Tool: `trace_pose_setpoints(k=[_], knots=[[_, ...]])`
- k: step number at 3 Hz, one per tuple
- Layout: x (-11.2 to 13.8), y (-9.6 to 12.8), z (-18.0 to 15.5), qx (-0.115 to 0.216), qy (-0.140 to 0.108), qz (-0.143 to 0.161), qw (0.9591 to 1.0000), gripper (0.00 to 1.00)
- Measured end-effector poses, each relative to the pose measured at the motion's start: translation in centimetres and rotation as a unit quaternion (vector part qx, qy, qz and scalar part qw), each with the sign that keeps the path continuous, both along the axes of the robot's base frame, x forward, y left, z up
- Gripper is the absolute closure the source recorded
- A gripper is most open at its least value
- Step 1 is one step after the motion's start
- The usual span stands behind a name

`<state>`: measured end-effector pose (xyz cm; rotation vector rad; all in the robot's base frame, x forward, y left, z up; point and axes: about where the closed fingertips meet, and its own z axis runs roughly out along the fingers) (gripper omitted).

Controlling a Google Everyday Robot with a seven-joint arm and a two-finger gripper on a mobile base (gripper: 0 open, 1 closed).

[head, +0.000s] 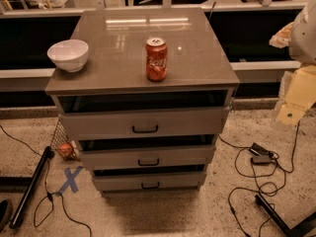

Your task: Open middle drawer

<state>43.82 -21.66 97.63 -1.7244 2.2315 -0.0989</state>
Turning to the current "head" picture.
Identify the grey bottom drawer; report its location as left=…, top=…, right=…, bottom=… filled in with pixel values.
left=93, top=165, right=206, bottom=193

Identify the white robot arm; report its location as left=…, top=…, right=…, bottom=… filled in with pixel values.
left=269, top=0, right=316, bottom=125

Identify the grey top drawer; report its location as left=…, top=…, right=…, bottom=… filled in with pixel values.
left=59, top=108, right=229, bottom=140

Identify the black cable right floor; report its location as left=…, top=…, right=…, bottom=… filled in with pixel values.
left=217, top=120, right=301, bottom=237

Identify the grey drawer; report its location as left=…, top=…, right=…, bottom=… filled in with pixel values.
left=93, top=165, right=206, bottom=193
left=80, top=134, right=214, bottom=171
left=59, top=108, right=229, bottom=140

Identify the black pole on floor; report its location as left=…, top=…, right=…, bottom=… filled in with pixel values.
left=9, top=146, right=54, bottom=229

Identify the black cable left floor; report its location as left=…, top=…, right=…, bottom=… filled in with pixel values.
left=0, top=124, right=93, bottom=237

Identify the blue tape cross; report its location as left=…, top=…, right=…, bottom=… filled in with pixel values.
left=57, top=166, right=83, bottom=196

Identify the wire mesh basket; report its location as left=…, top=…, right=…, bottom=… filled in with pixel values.
left=50, top=121, right=79, bottom=161

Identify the grey drawer cabinet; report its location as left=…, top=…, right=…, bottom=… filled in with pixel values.
left=44, top=7, right=241, bottom=196

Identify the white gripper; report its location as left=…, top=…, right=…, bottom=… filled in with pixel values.
left=276, top=65, right=316, bottom=125

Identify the white bowl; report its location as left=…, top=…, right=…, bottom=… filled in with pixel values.
left=46, top=39, right=89, bottom=72

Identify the orange fruit in basket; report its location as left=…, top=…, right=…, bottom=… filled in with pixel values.
left=57, top=143, right=73, bottom=159

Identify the black stand leg right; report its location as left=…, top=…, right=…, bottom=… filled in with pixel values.
left=255, top=194, right=316, bottom=237

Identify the black cable floor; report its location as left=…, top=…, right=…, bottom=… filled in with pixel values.
left=0, top=124, right=93, bottom=237
left=217, top=120, right=301, bottom=237

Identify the orange soda can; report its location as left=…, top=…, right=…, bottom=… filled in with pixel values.
left=145, top=38, right=168, bottom=82

